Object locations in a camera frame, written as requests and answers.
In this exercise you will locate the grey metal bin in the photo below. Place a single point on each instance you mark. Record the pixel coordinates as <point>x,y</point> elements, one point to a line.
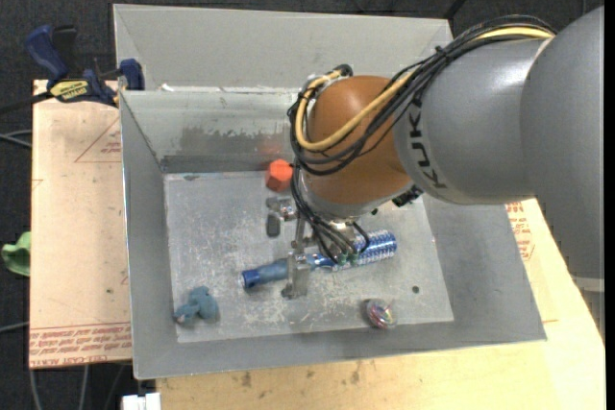
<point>230,230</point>

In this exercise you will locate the multicoloured small ball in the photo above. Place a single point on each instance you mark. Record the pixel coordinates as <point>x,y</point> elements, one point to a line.
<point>380,313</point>

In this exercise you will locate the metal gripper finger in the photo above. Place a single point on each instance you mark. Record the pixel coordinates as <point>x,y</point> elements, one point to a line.
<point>299,276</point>
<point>281,207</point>

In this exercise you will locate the orange faceted block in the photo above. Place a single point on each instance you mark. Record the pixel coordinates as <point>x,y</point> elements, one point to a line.
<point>278,175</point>

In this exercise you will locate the brown cardboard board red print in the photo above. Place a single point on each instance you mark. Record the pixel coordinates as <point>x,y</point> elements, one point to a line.
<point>77,230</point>

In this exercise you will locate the teal toy animal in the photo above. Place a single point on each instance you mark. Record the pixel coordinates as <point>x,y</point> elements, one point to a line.
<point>199,305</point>

